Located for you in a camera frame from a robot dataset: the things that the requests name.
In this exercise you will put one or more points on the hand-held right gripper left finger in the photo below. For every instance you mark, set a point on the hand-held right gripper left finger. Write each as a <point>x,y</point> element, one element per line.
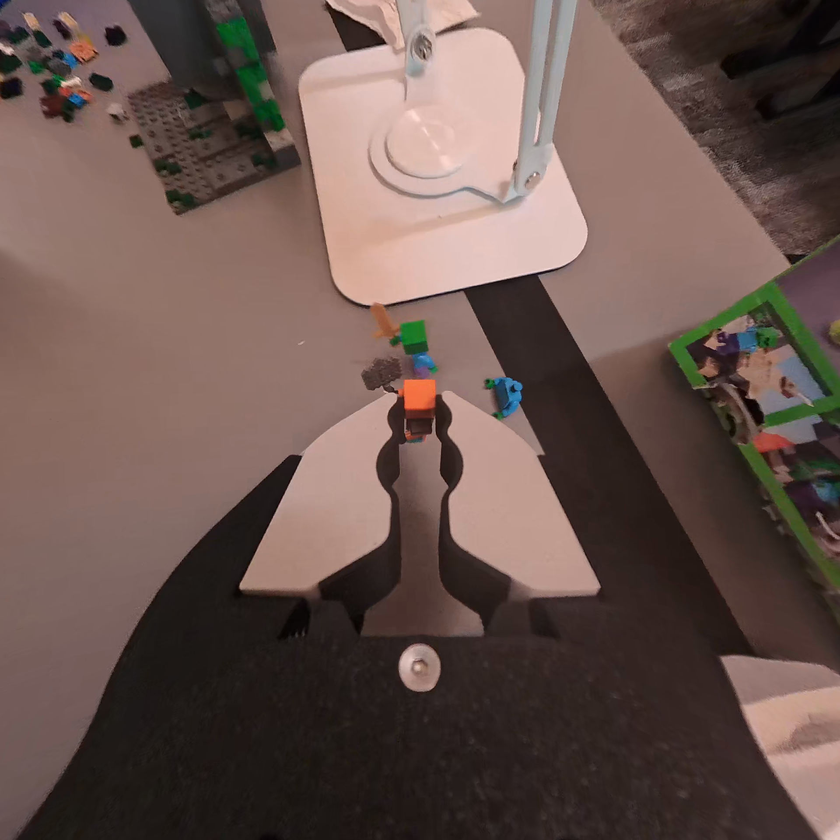
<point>315,518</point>

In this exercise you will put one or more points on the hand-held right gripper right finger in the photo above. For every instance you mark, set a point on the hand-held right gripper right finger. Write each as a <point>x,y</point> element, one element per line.
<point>518,518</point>

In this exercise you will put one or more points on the small blue toy creature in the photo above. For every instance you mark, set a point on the small blue toy creature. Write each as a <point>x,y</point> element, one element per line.
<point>507,397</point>

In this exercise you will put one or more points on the small orange grey brick model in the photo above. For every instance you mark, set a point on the small orange grey brick model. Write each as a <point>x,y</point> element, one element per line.
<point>419,397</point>

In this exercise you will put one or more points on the green headed toy minifigure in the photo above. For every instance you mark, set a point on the green headed toy minifigure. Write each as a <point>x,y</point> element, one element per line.
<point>414,334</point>

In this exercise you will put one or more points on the gold toy sword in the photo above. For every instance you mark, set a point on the gold toy sword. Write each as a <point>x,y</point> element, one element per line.
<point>384,322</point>

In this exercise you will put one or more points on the white rounded board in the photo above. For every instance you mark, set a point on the white rounded board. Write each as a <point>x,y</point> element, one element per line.
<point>459,242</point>

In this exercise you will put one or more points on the brick set cardboard box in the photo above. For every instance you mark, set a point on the brick set cardboard box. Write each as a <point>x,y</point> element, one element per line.
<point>774,393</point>

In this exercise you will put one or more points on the grey brick building model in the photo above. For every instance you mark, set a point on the grey brick building model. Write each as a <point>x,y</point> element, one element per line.
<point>197,145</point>

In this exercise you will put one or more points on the white crumpled paper bag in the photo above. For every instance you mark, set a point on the white crumpled paper bag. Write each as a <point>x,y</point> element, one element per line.
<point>427,16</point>

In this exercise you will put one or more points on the scatter of small loose bricks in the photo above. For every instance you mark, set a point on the scatter of small loose bricks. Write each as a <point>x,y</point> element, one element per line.
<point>59,73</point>

